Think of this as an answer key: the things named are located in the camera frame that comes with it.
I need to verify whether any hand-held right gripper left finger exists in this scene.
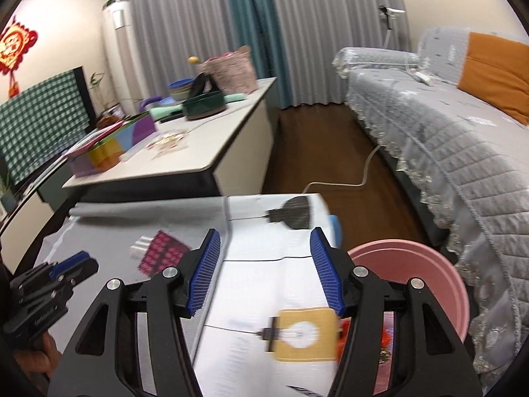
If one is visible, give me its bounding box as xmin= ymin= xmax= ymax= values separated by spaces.
xmin=46 ymin=228 xmax=222 ymax=397

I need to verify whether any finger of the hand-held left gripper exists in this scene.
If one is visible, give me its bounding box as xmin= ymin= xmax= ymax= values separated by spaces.
xmin=47 ymin=250 xmax=92 ymax=276
xmin=59 ymin=257 xmax=101 ymax=286

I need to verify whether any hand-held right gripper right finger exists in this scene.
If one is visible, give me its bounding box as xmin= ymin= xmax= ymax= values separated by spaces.
xmin=310 ymin=227 xmax=484 ymax=397

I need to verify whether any dark pink patterned packet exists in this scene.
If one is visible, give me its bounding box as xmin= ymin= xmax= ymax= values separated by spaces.
xmin=138 ymin=232 xmax=191 ymax=276

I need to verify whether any large red plastic bag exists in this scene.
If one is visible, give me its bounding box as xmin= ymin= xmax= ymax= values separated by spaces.
xmin=337 ymin=323 xmax=397 ymax=365

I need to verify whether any pink plastic bucket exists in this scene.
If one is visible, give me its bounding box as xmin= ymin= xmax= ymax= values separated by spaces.
xmin=337 ymin=239 xmax=469 ymax=397

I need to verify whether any person's left hand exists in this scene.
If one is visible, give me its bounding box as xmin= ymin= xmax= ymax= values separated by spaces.
xmin=14 ymin=333 xmax=62 ymax=381

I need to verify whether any blue white plastic object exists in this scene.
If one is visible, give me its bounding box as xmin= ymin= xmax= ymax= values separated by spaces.
xmin=326 ymin=214 xmax=344 ymax=246

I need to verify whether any white printed table cloth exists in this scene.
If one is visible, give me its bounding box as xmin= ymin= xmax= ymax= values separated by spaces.
xmin=194 ymin=192 xmax=344 ymax=397

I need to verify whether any clear plastic packaging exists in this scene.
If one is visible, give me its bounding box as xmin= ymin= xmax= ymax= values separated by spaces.
xmin=130 ymin=236 xmax=155 ymax=259

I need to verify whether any grey table cloth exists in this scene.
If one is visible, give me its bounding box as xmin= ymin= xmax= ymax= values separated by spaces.
xmin=39 ymin=196 xmax=232 ymax=397

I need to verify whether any colourful box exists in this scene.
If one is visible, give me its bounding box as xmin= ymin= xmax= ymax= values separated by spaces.
xmin=63 ymin=113 xmax=160 ymax=178

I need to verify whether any white coffee table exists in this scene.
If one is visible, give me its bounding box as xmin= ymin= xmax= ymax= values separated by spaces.
xmin=62 ymin=76 xmax=278 ymax=199

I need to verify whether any clear snack packet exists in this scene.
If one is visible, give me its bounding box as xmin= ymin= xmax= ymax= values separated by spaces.
xmin=146 ymin=130 xmax=191 ymax=152

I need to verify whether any green checkered cloth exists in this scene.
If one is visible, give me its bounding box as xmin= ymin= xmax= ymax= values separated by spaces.
xmin=0 ymin=69 xmax=89 ymax=187

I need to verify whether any mint green cloth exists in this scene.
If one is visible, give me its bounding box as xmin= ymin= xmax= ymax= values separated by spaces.
xmin=149 ymin=93 xmax=246 ymax=120

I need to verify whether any dark green bowl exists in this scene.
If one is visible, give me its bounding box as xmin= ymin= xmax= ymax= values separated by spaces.
xmin=182 ymin=90 xmax=227 ymax=121

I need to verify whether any black television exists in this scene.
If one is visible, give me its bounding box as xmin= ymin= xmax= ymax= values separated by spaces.
xmin=74 ymin=66 xmax=98 ymax=133

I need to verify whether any bamboo plant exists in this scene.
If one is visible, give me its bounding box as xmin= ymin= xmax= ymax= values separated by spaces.
xmin=89 ymin=72 xmax=106 ymax=108

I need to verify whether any stack of colourful bowls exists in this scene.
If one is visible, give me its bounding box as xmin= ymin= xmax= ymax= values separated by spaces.
xmin=166 ymin=78 xmax=195 ymax=101

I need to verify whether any grey covered sofa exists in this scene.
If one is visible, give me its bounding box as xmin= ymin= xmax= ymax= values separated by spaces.
xmin=333 ymin=27 xmax=529 ymax=381

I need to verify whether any pink lace basket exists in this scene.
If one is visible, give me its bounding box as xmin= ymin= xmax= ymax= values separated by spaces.
xmin=196 ymin=45 xmax=258 ymax=95

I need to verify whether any white standing air conditioner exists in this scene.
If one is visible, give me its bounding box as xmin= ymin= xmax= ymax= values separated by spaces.
xmin=101 ymin=2 xmax=145 ymax=114

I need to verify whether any grey curtain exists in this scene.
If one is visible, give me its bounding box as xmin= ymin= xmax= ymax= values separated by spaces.
xmin=264 ymin=0 xmax=412 ymax=108
xmin=118 ymin=0 xmax=249 ymax=104

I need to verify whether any teal curtain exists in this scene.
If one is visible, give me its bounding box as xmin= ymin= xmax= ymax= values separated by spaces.
xmin=223 ymin=0 xmax=294 ymax=110

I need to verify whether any orange cushion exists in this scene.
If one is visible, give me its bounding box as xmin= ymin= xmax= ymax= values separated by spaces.
xmin=457 ymin=32 xmax=529 ymax=127

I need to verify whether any white floor lamp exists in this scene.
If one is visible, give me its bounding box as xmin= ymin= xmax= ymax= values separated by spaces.
xmin=378 ymin=5 xmax=406 ymax=52

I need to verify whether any white cable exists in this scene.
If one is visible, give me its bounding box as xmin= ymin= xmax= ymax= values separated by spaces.
xmin=304 ymin=52 xmax=426 ymax=194

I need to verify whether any red wall ornament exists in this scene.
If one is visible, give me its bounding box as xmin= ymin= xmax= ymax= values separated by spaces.
xmin=0 ymin=17 xmax=39 ymax=98

